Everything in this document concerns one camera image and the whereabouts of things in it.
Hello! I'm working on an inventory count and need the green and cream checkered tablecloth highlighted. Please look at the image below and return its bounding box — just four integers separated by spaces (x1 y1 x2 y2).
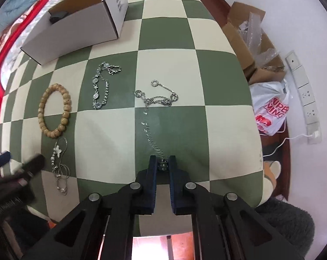
0 0 264 237

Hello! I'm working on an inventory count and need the grey fluffy cushion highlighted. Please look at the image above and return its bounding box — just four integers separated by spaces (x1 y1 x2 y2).
254 196 315 258

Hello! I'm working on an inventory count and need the silver flower pendant necklace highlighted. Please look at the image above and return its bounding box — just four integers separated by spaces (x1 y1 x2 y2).
50 137 69 195

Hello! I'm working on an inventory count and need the white plastic bag red print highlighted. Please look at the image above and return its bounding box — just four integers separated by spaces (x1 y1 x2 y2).
250 80 291 136

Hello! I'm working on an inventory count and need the wooden bead bracelet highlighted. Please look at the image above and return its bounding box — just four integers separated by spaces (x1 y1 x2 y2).
38 83 72 138

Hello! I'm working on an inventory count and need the white cardboard box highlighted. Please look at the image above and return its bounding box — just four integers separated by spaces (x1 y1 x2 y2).
20 0 129 66

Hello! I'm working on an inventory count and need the clear bubble wrap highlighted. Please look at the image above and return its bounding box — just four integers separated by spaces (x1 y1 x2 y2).
239 12 282 68

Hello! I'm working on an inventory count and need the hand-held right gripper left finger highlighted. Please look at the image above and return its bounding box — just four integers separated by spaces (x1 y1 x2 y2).
15 155 158 260

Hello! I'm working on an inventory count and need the white charging cable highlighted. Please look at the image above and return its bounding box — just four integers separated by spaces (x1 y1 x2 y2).
261 133 316 158

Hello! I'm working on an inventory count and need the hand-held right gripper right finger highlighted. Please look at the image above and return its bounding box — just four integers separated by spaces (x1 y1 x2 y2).
168 155 307 260

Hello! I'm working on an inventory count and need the silver ring-link chain necklace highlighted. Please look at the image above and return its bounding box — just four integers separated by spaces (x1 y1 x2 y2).
133 79 179 172

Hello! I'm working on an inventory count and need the brown cardboard box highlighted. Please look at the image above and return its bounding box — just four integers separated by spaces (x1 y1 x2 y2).
222 1 286 86

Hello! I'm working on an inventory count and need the white wall socket strip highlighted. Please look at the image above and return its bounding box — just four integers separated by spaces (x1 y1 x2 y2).
285 50 322 145

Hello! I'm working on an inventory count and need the silver rhinestone bracelet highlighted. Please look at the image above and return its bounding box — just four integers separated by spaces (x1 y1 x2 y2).
92 62 122 110

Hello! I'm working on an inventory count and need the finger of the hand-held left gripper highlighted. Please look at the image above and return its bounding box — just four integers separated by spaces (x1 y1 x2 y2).
0 152 11 169
13 154 46 181

